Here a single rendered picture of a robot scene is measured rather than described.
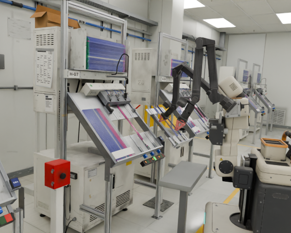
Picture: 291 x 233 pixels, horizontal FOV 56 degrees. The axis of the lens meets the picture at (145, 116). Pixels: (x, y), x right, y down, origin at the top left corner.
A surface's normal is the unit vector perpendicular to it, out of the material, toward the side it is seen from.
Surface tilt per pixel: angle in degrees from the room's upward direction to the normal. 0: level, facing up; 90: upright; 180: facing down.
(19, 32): 90
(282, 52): 90
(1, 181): 47
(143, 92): 90
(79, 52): 90
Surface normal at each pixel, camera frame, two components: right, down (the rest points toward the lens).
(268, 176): -0.24, 0.12
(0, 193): 0.64, -0.59
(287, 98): -0.55, 0.08
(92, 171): 0.83, 0.11
